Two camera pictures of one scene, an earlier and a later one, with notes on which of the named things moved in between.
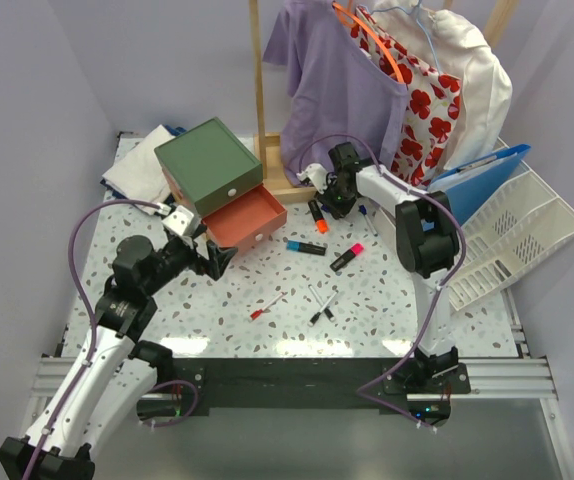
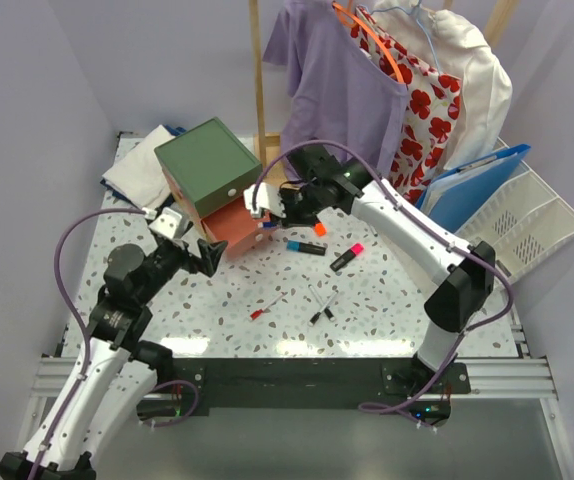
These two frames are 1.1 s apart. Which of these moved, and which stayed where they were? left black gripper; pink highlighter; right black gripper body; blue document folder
Moved: right black gripper body; left black gripper
Stayed: blue document folder; pink highlighter
